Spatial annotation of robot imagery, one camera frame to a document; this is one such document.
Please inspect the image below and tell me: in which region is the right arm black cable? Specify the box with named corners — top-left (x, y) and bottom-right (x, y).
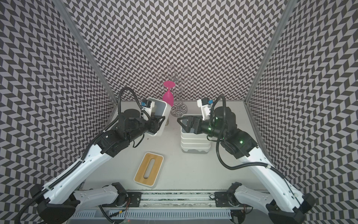
top-left (209, 94), bottom-right (286, 180)

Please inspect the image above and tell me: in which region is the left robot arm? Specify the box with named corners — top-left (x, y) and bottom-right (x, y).
top-left (30, 106), bottom-right (171, 224)

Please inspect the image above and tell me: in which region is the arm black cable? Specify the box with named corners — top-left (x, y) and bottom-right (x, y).
top-left (13, 86), bottom-right (145, 224)
top-left (209, 94), bottom-right (286, 180)

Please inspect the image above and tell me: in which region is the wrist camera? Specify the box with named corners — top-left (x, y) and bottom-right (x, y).
top-left (141, 99), bottom-right (155, 111)
top-left (197, 98), bottom-right (213, 120)

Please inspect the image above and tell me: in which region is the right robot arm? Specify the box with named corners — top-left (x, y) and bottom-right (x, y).
top-left (177, 106), bottom-right (315, 224)

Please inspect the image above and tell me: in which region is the pink plastic goblet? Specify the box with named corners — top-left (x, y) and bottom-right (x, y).
top-left (162, 81), bottom-right (176, 107)

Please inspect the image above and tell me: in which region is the bamboo lid box back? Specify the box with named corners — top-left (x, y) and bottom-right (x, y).
top-left (181, 139), bottom-right (211, 146)

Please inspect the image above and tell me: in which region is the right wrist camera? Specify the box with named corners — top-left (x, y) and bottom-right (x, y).
top-left (197, 98), bottom-right (213, 120)

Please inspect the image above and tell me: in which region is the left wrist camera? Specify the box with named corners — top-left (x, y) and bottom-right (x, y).
top-left (141, 99), bottom-right (155, 111)

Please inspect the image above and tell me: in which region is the bamboo lid box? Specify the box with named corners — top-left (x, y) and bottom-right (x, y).
top-left (180, 143), bottom-right (211, 150)
top-left (181, 139), bottom-right (211, 146)
top-left (133, 152), bottom-right (164, 188)

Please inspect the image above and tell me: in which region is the aluminium front rail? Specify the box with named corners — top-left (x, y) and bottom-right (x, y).
top-left (60, 189), bottom-right (297, 224)

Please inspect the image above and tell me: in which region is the grey lid box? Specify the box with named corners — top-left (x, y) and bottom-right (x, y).
top-left (143, 98), bottom-right (172, 137)
top-left (180, 114), bottom-right (207, 141)

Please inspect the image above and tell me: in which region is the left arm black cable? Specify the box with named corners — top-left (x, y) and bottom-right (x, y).
top-left (13, 86), bottom-right (145, 224)

